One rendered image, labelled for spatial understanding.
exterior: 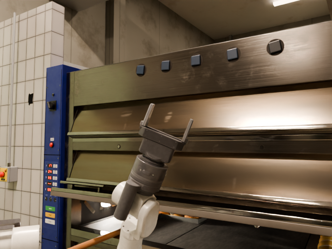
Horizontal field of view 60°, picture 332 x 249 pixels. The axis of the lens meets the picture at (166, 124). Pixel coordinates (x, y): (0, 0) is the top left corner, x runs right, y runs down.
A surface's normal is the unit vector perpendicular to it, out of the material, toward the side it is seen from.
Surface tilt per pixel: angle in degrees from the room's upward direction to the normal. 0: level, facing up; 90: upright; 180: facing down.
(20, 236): 49
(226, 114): 70
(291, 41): 90
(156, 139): 97
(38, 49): 90
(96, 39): 90
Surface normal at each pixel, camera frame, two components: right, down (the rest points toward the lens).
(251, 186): -0.50, -0.40
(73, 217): 0.85, -0.04
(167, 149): -0.14, 0.06
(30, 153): -0.53, -0.06
